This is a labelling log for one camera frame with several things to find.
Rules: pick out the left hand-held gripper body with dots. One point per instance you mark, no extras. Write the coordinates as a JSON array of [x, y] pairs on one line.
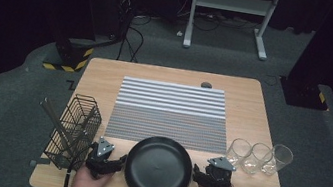
[[99, 164]]

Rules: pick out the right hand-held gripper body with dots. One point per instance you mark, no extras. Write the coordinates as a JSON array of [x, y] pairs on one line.
[[218, 179]]

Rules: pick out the clear drinking glass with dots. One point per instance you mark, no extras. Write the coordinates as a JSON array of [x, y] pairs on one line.
[[257, 158], [281, 157], [239, 150]]

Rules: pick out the black round plate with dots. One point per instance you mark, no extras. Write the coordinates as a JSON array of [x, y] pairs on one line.
[[158, 170]]

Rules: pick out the dark chopstick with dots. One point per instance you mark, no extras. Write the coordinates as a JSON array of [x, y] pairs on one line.
[[56, 116], [52, 122]]

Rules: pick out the grey striped placemat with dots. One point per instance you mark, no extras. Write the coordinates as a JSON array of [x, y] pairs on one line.
[[168, 114]]

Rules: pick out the small dark round object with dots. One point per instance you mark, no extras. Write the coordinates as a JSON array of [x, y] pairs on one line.
[[206, 85]]

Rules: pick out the black yellow striped stand base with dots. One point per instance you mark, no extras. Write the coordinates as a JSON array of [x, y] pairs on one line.
[[70, 58], [302, 95]]

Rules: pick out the grey table bracket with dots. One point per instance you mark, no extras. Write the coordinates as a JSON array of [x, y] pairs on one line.
[[40, 162]]

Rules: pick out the white metal stand frame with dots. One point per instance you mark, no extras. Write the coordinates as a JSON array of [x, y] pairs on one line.
[[232, 2]]

